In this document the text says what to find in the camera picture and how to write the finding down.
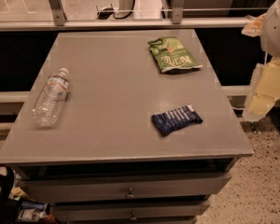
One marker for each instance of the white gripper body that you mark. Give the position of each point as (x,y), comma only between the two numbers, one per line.
(277,28)

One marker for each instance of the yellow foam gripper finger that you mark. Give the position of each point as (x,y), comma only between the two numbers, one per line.
(255,25)
(265,90)

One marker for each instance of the clear plastic water bottle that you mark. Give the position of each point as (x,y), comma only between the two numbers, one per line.
(49,103)

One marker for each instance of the bottle on floor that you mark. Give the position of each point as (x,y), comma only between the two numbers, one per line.
(31,215)

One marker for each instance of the green chip bag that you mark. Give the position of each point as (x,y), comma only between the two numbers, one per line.
(172,56)

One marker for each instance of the blue snack packet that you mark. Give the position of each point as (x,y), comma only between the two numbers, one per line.
(176,119)

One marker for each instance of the grey drawer cabinet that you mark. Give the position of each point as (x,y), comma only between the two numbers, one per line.
(105,142)

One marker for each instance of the upper drawer knob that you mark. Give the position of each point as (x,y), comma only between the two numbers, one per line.
(130,194)

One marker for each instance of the drawer knob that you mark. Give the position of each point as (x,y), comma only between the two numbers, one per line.
(130,194)
(133,217)

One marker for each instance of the lower drawer knob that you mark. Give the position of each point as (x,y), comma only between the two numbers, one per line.
(133,217)

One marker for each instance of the metal frame railing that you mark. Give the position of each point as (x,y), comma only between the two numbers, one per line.
(62,15)

